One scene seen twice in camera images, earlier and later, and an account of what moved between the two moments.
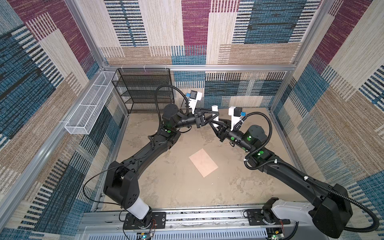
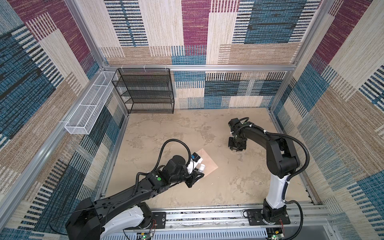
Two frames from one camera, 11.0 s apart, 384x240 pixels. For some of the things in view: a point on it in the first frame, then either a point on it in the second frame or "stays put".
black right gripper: x=224 y=131 → x=232 y=146
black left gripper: x=200 y=121 → x=192 y=179
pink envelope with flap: x=203 y=162 stays put
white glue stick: x=215 y=108 → x=201 y=168
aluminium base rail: x=103 y=223 stays put
